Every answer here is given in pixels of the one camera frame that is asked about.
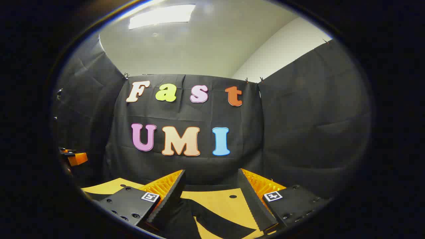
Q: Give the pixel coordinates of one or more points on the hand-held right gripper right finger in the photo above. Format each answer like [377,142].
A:
[254,202]

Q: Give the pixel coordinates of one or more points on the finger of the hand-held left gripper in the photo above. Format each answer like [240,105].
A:
[79,158]

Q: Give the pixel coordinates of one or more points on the ceiling light panel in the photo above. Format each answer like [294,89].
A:
[162,16]

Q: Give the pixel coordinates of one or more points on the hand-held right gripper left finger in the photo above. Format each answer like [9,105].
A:
[169,202]

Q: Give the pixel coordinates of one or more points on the black backdrop cloth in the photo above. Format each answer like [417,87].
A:
[298,132]

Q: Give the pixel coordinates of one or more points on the black button shirt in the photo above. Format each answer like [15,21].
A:
[186,219]

